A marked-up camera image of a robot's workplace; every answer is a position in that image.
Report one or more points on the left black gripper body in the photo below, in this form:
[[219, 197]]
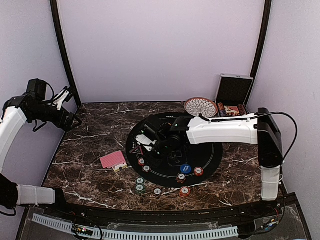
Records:
[[61, 124]]

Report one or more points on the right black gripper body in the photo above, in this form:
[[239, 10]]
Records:
[[163, 149]]

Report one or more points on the red triangular all-in marker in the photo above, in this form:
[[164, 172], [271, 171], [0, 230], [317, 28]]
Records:
[[137, 150]]

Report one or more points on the orange black poker chip stack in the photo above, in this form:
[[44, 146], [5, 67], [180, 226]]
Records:
[[157, 191]]

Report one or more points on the green poker chip stack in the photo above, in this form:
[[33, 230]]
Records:
[[140, 189]]

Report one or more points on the red poker chip stack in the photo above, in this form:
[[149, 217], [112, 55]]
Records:
[[184, 191]]

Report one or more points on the red-backed playing card deck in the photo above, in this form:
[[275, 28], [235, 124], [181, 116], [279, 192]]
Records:
[[112, 160]]

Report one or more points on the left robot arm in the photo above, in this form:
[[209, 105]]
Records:
[[32, 107]]

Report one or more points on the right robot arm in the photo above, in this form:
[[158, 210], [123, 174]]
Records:
[[257, 129]]

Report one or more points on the blue small blind button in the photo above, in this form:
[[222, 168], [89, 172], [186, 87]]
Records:
[[185, 169]]

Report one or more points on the round black poker mat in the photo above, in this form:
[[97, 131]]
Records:
[[205, 155]]

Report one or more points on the patterned ceramic plate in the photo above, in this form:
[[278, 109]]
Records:
[[197, 106]]

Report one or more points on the yellow playing card box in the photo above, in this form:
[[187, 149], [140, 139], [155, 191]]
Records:
[[119, 167]]

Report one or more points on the aluminium poker chip case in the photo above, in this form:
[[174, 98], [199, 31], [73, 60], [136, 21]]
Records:
[[233, 95]]

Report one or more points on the white slotted cable duct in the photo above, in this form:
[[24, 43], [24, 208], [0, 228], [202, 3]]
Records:
[[121, 231]]

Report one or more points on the left black frame post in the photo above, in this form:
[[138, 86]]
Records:
[[63, 50]]

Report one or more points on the black frame post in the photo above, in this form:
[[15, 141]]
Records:
[[63, 50], [261, 38]]

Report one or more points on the right black frame post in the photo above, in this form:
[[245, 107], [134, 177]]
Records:
[[261, 38]]

